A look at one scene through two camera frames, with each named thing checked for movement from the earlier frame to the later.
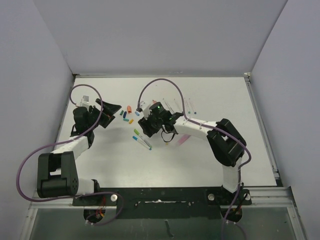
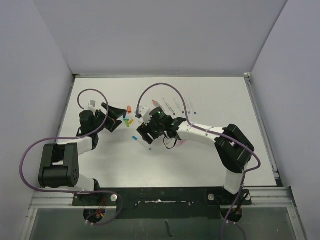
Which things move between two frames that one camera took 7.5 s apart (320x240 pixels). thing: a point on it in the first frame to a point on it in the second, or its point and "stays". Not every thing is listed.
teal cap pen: [195, 112] stays
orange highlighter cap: [129, 109] stays
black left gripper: [109, 111] to [114, 114]
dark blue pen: [163, 99] stays
